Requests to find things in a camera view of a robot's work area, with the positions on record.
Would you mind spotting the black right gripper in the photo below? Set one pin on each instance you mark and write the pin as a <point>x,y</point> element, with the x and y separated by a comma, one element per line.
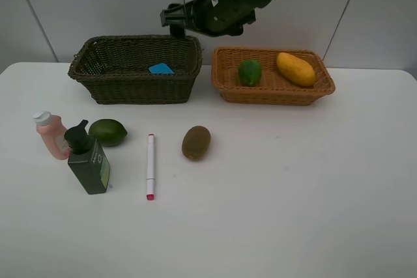
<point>212,18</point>

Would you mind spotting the blue whiteboard eraser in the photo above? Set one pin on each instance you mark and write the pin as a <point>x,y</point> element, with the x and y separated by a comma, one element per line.
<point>161,68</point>

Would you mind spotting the bright green lime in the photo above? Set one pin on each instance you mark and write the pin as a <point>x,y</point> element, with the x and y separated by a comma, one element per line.
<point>249,73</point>

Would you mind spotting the brown kiwi fruit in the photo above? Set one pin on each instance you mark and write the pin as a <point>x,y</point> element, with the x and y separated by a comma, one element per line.
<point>196,142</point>

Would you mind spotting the yellow mango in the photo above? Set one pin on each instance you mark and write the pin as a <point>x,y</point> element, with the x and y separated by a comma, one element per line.
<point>296,70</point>

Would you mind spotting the pink bottle white cap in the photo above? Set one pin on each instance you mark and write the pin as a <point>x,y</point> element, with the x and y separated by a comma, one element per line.
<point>52,131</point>

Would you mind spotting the dark brown wicker basket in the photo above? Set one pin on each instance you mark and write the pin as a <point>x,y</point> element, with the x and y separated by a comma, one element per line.
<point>115,69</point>

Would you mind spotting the orange wicker basket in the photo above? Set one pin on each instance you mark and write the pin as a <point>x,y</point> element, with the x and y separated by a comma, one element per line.
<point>273,88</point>

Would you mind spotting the dark green lime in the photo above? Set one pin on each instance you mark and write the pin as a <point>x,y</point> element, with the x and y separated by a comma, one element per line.
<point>108,132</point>

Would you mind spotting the white marker pink caps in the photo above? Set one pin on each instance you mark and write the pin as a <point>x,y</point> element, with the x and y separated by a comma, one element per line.
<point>150,181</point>

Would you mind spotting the dark green pump bottle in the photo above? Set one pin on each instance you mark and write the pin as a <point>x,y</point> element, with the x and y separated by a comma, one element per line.
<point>87,159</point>

